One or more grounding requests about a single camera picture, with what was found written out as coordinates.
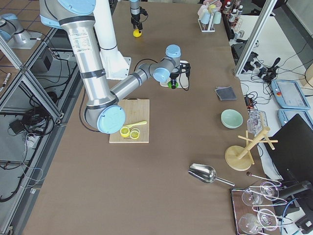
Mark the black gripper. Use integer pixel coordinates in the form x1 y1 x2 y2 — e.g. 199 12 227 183
170 64 191 89
131 16 143 30

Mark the yellow lemon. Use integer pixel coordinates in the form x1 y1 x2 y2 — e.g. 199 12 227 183
133 29 142 38

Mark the green lime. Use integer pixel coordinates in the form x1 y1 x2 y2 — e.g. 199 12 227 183
167 82 178 89

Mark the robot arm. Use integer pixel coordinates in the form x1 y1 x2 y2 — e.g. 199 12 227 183
40 0 190 134
130 0 143 32

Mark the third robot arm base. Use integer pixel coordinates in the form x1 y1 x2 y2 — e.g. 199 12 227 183
0 13 36 49

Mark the white rabbit serving tray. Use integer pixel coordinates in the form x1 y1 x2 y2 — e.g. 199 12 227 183
160 60 189 91

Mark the wine glass rack tray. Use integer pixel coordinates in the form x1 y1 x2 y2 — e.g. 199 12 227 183
230 182 293 235

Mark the grey folded cloth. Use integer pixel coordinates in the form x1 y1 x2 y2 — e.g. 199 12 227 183
215 86 237 101

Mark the light blue cup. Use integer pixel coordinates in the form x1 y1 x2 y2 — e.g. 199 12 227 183
200 12 211 24

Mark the mint green cup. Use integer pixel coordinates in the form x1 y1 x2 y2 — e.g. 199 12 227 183
213 12 222 24

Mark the beige cup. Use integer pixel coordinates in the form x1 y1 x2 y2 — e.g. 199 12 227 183
198 5 207 16

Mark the bamboo cutting board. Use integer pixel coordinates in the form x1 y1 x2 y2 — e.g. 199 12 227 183
109 99 150 143

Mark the mint green bowl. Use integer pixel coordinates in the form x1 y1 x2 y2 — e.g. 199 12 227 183
221 109 244 129

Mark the yellow plastic knife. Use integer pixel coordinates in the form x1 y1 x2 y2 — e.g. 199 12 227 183
123 121 147 128

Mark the pink cup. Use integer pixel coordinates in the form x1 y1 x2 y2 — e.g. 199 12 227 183
203 0 222 13

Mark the hidden lemon slice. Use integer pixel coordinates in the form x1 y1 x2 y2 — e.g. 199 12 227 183
131 128 140 133

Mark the lower lemon slice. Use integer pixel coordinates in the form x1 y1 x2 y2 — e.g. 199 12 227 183
129 132 140 140

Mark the upper lemon slice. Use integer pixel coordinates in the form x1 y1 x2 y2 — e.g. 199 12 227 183
119 126 130 138

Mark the wooden mug tree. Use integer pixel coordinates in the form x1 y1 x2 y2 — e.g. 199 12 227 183
225 126 278 171

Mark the metal scoop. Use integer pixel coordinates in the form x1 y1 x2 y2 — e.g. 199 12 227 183
188 163 235 187

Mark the blue teach pendant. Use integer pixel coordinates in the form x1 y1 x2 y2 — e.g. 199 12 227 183
271 80 311 110
278 109 313 128

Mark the black monitor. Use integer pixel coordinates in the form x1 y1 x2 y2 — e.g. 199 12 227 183
266 114 313 183

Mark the upper left wine glass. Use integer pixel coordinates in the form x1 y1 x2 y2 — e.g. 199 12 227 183
242 190 263 206

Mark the upper right wine glass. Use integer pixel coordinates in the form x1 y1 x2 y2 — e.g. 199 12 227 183
260 181 279 201

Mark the lower left wine glass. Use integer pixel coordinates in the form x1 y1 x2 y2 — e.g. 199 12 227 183
239 213 261 235

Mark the lower right wine glass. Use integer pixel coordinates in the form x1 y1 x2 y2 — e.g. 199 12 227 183
257 209 278 231

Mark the white wire cup rack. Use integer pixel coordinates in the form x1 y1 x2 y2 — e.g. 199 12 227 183
198 18 215 33

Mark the aluminium frame post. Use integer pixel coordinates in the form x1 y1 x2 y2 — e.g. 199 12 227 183
234 0 277 77

